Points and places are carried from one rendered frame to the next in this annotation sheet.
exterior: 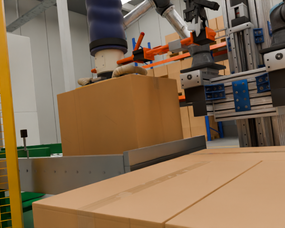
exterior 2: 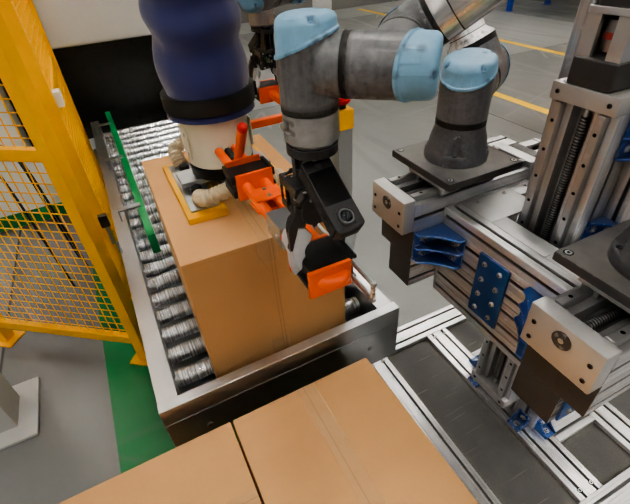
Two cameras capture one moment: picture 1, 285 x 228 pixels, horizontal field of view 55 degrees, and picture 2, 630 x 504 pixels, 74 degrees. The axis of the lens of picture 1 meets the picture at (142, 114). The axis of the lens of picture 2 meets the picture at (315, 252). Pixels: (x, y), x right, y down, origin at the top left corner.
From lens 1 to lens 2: 123 cm
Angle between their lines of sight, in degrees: 48
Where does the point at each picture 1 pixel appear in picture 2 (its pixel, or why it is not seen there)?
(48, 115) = not seen: outside the picture
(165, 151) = (262, 377)
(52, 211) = not seen: outside the picture
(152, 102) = (251, 289)
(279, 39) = not seen: outside the picture
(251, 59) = (570, 210)
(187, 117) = not seen: outside the picture
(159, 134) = (271, 331)
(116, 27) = (203, 69)
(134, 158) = (174, 415)
